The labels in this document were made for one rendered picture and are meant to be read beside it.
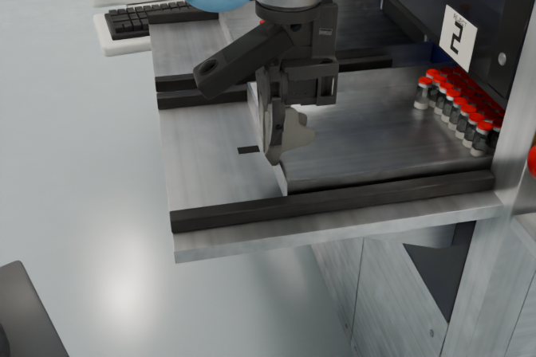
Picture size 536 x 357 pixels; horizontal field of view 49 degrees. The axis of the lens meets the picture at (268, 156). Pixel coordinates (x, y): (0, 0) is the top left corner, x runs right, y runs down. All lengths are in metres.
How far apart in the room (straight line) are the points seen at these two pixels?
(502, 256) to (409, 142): 0.19
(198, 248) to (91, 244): 1.38
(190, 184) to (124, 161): 1.63
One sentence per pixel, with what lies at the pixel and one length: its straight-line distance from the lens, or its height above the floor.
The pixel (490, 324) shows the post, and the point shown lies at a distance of 0.92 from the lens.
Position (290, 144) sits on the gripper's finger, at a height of 0.94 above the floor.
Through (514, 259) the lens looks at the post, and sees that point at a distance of 0.84.
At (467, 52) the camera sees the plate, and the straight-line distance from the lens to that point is 0.82.
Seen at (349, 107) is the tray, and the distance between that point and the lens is 0.92.
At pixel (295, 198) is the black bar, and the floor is 0.90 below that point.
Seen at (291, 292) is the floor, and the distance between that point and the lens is 1.81.
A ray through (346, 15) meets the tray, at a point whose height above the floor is 0.88.
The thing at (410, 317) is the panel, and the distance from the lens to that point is 1.14.
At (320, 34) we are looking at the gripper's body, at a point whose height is 1.08.
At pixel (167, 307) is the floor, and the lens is 1.79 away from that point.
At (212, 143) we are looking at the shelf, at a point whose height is 0.88.
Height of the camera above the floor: 1.34
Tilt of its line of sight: 35 degrees down
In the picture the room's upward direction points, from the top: straight up
